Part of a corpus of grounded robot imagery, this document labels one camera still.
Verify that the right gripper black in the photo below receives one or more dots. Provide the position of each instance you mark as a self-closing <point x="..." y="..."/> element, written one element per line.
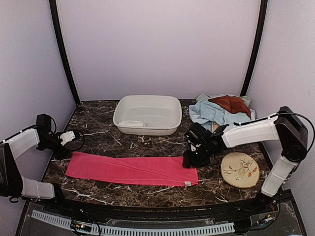
<point x="189" y="161"/>

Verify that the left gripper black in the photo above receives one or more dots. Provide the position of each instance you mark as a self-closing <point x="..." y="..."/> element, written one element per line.
<point x="61" y="154"/>

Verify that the pink towel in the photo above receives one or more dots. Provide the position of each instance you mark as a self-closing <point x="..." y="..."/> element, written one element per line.
<point x="156" y="171"/>

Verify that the white embroidered towel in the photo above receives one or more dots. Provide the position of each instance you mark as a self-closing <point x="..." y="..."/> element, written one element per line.
<point x="132" y="123"/>

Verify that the white plastic basin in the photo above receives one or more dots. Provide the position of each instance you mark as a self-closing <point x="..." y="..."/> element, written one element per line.
<point x="161" y="114"/>

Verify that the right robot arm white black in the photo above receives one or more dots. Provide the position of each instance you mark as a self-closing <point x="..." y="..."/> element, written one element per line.
<point x="284" y="126"/>

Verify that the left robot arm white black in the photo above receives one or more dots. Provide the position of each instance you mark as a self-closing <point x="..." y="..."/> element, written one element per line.
<point x="40" y="136"/>

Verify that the beige bunny print towel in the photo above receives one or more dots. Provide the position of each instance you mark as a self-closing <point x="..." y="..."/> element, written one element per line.
<point x="214" y="127"/>

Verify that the light blue towel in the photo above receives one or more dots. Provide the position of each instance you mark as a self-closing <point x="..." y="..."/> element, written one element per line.
<point x="204" y="112"/>

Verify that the round floral wooden plate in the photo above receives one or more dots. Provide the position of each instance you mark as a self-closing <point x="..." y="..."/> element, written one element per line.
<point x="240" y="170"/>

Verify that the dark red towel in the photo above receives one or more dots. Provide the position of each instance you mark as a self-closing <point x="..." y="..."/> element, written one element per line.
<point x="232" y="104"/>

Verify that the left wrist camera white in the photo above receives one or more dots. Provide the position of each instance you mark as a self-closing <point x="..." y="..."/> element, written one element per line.
<point x="66" y="137"/>

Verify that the black front rail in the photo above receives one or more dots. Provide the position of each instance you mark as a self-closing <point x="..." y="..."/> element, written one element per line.
<point x="240" y="210"/>

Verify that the white slotted cable duct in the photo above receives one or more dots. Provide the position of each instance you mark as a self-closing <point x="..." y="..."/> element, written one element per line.
<point x="114" y="227"/>

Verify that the right black frame post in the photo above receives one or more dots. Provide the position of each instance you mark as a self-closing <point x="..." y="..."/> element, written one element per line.
<point x="255" y="47"/>

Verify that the black frame post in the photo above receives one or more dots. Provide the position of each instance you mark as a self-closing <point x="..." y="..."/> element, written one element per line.
<point x="255" y="47"/>
<point x="62" y="51"/>

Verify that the left black frame post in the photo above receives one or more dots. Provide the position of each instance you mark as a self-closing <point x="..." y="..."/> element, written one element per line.
<point x="62" y="51"/>

